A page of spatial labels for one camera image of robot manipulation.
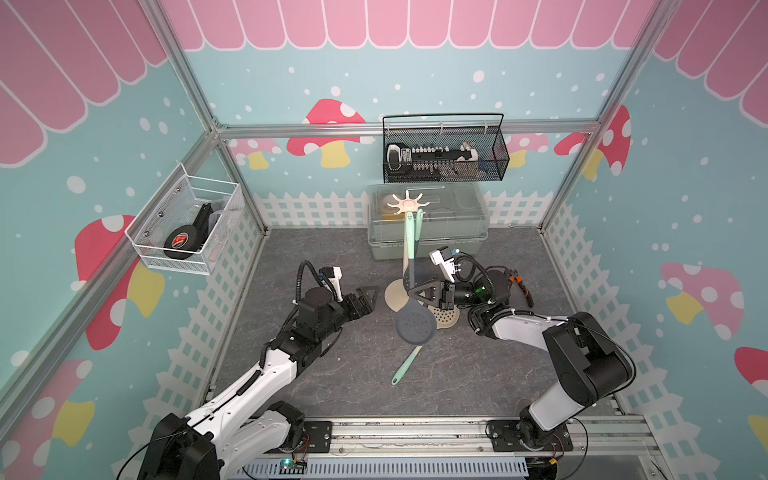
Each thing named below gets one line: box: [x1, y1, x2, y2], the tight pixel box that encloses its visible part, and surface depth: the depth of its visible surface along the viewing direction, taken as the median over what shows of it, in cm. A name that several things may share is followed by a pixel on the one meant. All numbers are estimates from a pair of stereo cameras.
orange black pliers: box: [507, 269, 535, 308], surface depth 105 cm
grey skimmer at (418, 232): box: [403, 208, 423, 293], surface depth 73 cm
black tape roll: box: [163, 203, 214, 260], surface depth 71 cm
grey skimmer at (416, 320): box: [395, 211, 437, 345], surface depth 71 cm
